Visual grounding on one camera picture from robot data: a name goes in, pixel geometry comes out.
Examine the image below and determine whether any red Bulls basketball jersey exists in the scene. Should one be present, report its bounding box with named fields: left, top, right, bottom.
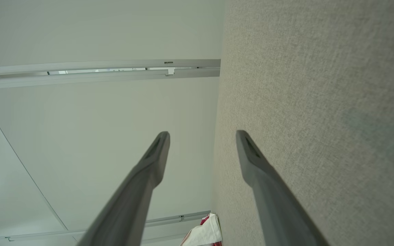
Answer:
left=180, top=213, right=223, bottom=246

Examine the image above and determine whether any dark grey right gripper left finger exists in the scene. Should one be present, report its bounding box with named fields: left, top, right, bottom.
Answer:
left=77, top=131, right=171, bottom=246

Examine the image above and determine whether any wide grey aluminium frame rail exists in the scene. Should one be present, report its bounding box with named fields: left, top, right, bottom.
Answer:
left=0, top=59, right=221, bottom=91

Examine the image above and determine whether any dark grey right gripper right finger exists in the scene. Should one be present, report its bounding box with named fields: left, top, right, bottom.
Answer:
left=236, top=130, right=330, bottom=246

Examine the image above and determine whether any grey fabric sofa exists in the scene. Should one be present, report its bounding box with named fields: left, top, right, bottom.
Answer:
left=211, top=0, right=394, bottom=246

